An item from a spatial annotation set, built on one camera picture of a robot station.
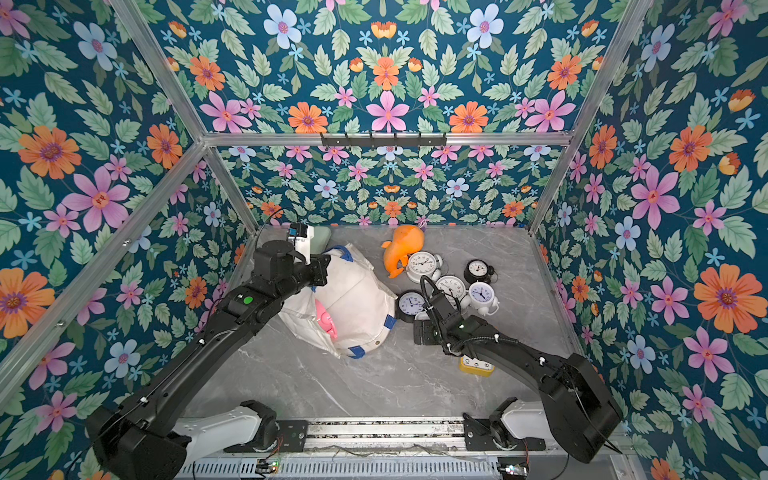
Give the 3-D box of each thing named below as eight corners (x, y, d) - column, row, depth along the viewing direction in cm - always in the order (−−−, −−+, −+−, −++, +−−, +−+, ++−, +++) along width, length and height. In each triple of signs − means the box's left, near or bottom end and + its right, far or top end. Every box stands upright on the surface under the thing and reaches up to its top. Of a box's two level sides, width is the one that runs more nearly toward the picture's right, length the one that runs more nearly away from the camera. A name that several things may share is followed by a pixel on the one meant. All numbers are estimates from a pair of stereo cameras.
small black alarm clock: (464, 284, 104) (466, 278, 102) (461, 265, 110) (463, 259, 107) (496, 284, 104) (498, 278, 102) (491, 265, 110) (494, 259, 107)
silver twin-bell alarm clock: (406, 283, 102) (406, 279, 100) (406, 255, 110) (406, 251, 108) (443, 283, 102) (444, 279, 100) (440, 255, 110) (441, 251, 108)
